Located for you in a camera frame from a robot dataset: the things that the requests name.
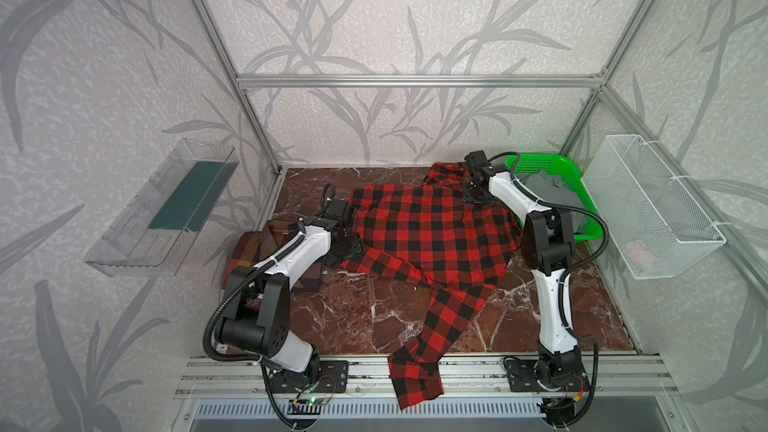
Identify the red black plaid shirt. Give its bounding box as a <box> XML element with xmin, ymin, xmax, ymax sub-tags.
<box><xmin>342</xmin><ymin>163</ymin><xmax>522</xmax><ymax>410</ymax></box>

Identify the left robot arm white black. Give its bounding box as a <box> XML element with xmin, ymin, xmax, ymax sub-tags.
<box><xmin>203</xmin><ymin>199</ymin><xmax>363</xmax><ymax>381</ymax></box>

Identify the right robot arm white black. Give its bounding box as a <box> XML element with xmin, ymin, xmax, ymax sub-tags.
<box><xmin>463</xmin><ymin>151</ymin><xmax>582</xmax><ymax>390</ymax></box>

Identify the grey shirt in basket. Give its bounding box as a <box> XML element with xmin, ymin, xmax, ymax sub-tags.
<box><xmin>518</xmin><ymin>171</ymin><xmax>584</xmax><ymax>208</ymax></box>

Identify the folded multicolour plaid shirt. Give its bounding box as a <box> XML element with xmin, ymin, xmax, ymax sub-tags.
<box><xmin>221</xmin><ymin>220</ymin><xmax>323</xmax><ymax>293</ymax></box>

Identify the green plastic basket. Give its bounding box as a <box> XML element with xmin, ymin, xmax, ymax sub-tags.
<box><xmin>504</xmin><ymin>153</ymin><xmax>605</xmax><ymax>243</ymax></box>

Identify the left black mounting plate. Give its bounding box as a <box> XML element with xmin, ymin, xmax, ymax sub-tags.
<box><xmin>267</xmin><ymin>359</ymin><xmax>350</xmax><ymax>394</ymax></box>

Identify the black mounting plate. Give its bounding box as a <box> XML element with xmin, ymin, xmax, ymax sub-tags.
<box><xmin>502</xmin><ymin>356</ymin><xmax>591</xmax><ymax>394</ymax></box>
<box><xmin>267</xmin><ymin>359</ymin><xmax>350</xmax><ymax>394</ymax></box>

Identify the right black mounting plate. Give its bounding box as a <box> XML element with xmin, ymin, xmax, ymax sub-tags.
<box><xmin>502</xmin><ymin>356</ymin><xmax>591</xmax><ymax>394</ymax></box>

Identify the left black corrugated cable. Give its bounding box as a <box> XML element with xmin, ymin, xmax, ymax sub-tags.
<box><xmin>201</xmin><ymin>182</ymin><xmax>337</xmax><ymax>364</ymax></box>

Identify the black corrugated cable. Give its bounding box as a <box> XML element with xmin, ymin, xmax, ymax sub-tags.
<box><xmin>485</xmin><ymin>151</ymin><xmax>611</xmax><ymax>427</ymax></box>
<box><xmin>201</xmin><ymin>182</ymin><xmax>337</xmax><ymax>364</ymax></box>

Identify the aluminium frame crossbar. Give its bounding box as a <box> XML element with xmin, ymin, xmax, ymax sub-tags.
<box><xmin>236</xmin><ymin>74</ymin><xmax>602</xmax><ymax>90</ymax></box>

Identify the right black corrugated cable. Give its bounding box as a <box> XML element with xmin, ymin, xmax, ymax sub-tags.
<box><xmin>485</xmin><ymin>151</ymin><xmax>611</xmax><ymax>427</ymax></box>

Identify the white wire mesh basket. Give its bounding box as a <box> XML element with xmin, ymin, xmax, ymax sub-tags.
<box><xmin>583</xmin><ymin>134</ymin><xmax>726</xmax><ymax>280</ymax></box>

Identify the clear plastic wall tray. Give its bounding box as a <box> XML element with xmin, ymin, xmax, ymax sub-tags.
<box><xmin>84</xmin><ymin>139</ymin><xmax>239</xmax><ymax>278</ymax></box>

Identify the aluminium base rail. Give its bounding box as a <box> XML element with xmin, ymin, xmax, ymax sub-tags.
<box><xmin>176</xmin><ymin>353</ymin><xmax>680</xmax><ymax>399</ymax></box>

